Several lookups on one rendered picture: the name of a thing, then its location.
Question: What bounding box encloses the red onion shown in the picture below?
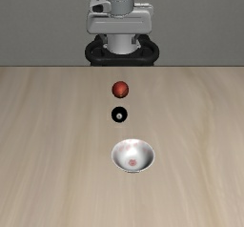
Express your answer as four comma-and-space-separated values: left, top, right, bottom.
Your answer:
112, 80, 130, 99

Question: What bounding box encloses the black ball with white dot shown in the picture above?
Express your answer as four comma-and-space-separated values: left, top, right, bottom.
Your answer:
111, 106, 129, 124

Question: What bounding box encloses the white bowl with red pattern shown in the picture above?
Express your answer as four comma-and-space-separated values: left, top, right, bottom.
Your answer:
111, 137, 156, 175

